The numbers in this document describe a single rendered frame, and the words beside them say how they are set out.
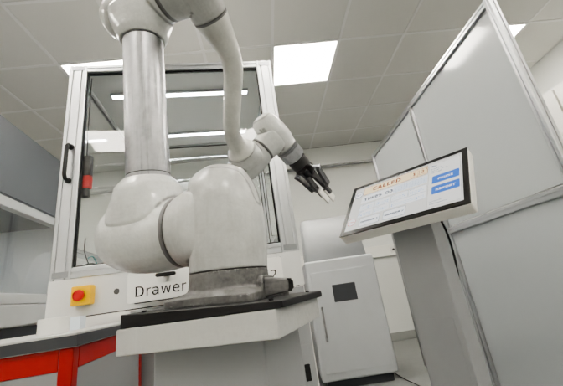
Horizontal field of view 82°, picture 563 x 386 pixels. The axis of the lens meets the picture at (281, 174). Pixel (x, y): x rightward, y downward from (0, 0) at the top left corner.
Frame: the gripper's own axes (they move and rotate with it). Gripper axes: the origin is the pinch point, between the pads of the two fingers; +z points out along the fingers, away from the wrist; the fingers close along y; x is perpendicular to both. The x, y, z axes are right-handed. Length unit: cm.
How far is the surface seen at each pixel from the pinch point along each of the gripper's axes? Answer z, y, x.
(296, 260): 17.3, 25.5, 14.7
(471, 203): 18, -47, 7
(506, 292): 122, -22, -36
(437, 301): 44, -24, 22
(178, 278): -16, 46, 45
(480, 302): 140, -2, -43
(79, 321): -35, 47, 74
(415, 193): 17.3, -28.3, -6.2
